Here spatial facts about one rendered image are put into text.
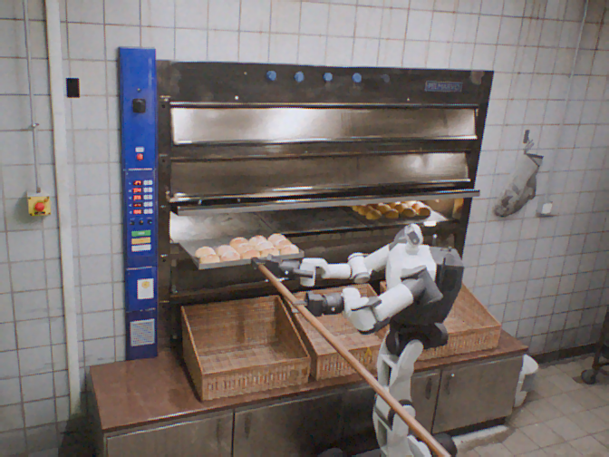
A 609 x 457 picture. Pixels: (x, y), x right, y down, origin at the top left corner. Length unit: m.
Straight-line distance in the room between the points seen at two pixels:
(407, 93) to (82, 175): 1.76
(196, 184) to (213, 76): 0.53
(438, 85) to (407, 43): 0.33
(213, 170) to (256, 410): 1.20
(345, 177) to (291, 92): 0.57
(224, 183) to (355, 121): 0.79
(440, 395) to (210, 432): 1.34
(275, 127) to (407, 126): 0.79
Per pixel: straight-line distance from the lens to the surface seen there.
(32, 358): 3.36
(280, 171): 3.25
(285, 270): 2.90
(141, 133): 2.97
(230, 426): 3.14
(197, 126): 3.05
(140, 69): 2.92
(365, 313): 2.39
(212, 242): 3.25
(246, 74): 3.10
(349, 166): 3.43
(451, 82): 3.68
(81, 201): 3.04
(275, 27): 3.11
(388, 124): 3.48
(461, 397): 3.82
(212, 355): 3.39
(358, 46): 3.31
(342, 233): 3.52
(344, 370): 3.30
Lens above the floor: 2.36
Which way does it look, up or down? 20 degrees down
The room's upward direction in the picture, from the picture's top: 4 degrees clockwise
